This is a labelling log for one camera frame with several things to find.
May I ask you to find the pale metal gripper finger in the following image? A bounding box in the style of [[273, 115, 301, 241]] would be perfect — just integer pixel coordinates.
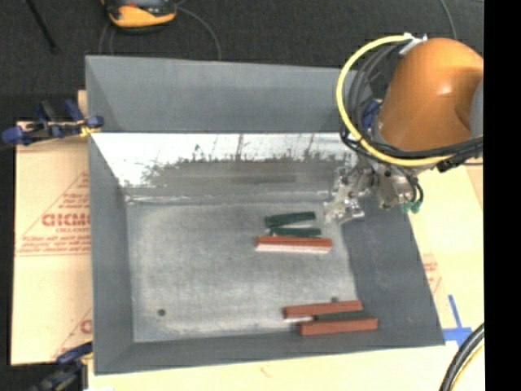
[[332, 166, 361, 198], [322, 196, 366, 226]]

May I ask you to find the dark green flat block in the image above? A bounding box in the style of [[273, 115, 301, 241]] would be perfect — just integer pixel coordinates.
[[264, 211, 317, 228], [268, 226, 323, 238], [313, 310, 368, 322]]

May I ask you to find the red-brown flat block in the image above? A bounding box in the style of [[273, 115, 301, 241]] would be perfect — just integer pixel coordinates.
[[281, 299, 365, 322], [297, 317, 380, 337], [253, 235, 334, 255]]

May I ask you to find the grey metal bin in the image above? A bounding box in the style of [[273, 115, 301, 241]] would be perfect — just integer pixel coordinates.
[[84, 55, 446, 375]]

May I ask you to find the brown cardboard board, red print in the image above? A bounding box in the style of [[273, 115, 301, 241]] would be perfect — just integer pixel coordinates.
[[10, 121, 95, 367]]

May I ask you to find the black cylinder on white bracket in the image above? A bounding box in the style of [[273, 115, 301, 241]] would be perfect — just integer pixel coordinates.
[[436, 155, 469, 174]]

